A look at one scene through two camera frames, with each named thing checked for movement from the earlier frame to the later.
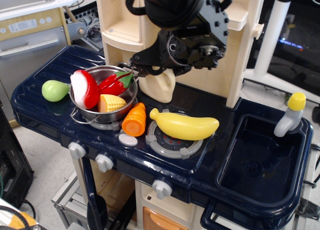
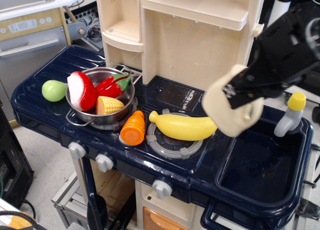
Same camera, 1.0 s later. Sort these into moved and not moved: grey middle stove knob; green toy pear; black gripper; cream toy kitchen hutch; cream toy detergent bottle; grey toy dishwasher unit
Moved: black gripper; cream toy detergent bottle
Not moved: grey toy dishwasher unit; cream toy kitchen hutch; grey middle stove knob; green toy pear
